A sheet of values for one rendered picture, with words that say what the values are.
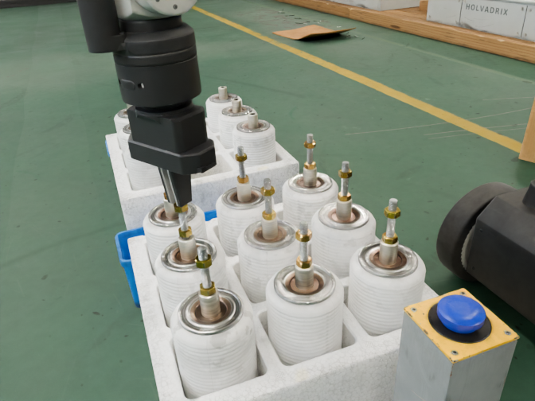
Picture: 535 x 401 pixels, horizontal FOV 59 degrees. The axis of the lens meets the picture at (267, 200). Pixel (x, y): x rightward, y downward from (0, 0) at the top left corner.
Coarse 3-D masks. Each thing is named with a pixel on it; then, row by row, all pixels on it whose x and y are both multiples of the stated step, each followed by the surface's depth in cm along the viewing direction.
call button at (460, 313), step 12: (444, 300) 42; (456, 300) 42; (468, 300) 42; (444, 312) 41; (456, 312) 41; (468, 312) 41; (480, 312) 41; (444, 324) 42; (456, 324) 40; (468, 324) 40; (480, 324) 40
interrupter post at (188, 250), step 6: (180, 240) 62; (186, 240) 62; (192, 240) 62; (180, 246) 62; (186, 246) 62; (192, 246) 62; (180, 252) 63; (186, 252) 62; (192, 252) 62; (186, 258) 63; (192, 258) 63
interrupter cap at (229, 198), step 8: (232, 192) 78; (256, 192) 78; (224, 200) 76; (232, 200) 76; (248, 200) 76; (256, 200) 75; (264, 200) 75; (232, 208) 74; (240, 208) 73; (248, 208) 74
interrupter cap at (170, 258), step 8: (200, 240) 66; (208, 240) 66; (168, 248) 65; (176, 248) 65; (208, 248) 64; (216, 248) 64; (168, 256) 63; (176, 256) 64; (216, 256) 63; (168, 264) 62; (176, 264) 62; (184, 264) 62; (192, 264) 61; (184, 272) 60
